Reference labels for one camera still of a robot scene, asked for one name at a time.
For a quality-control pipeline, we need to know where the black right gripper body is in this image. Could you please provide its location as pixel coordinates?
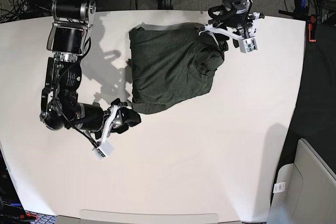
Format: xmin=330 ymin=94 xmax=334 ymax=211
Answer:
xmin=76 ymin=103 xmax=104 ymax=132

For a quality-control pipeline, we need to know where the orange black clamp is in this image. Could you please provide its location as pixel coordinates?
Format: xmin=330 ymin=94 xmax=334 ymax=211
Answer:
xmin=308 ymin=15 xmax=318 ymax=42

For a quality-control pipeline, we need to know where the red black tool bottom-left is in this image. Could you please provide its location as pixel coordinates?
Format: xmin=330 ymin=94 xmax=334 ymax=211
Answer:
xmin=19 ymin=213 xmax=38 ymax=222

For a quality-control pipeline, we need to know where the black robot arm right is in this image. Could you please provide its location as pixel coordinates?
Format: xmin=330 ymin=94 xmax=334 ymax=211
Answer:
xmin=40 ymin=0 xmax=141 ymax=134

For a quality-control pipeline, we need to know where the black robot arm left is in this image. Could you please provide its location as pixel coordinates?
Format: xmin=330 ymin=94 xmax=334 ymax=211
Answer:
xmin=198 ymin=0 xmax=265 ymax=53

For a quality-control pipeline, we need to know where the dark green long-sleeve shirt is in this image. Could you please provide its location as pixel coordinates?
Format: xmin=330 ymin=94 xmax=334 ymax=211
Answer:
xmin=129 ymin=23 xmax=224 ymax=114

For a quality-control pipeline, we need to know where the grey plastic bin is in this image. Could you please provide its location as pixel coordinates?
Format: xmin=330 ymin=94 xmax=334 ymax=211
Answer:
xmin=267 ymin=138 xmax=335 ymax=223

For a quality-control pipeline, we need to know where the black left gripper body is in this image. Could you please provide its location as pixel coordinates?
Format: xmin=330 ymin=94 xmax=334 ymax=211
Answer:
xmin=208 ymin=0 xmax=254 ymax=29

